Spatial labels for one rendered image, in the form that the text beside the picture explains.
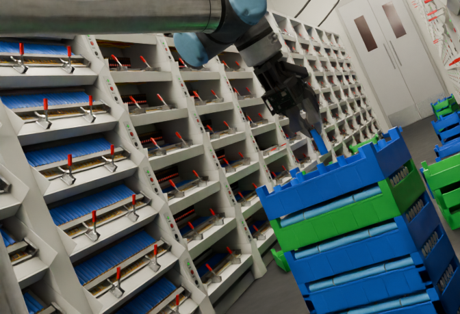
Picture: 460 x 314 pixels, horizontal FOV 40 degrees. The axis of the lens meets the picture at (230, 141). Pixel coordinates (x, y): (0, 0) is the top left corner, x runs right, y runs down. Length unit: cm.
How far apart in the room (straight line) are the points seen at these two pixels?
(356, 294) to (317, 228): 16
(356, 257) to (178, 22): 63
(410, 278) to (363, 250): 11
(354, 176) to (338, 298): 29
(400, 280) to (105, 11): 80
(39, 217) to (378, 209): 96
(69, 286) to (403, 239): 95
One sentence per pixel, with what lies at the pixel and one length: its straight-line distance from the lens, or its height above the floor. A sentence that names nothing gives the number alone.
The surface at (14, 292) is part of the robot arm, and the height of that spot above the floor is 51.
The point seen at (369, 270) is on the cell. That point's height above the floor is 23.
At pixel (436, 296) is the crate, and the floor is 14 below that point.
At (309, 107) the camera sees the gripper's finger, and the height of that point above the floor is 60.
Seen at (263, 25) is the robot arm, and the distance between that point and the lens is 137.
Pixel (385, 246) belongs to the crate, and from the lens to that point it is 136.
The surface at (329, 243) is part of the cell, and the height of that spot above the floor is 31.
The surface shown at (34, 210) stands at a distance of 183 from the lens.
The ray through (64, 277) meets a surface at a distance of 183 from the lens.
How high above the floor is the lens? 55
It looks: 2 degrees up
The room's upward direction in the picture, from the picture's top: 24 degrees counter-clockwise
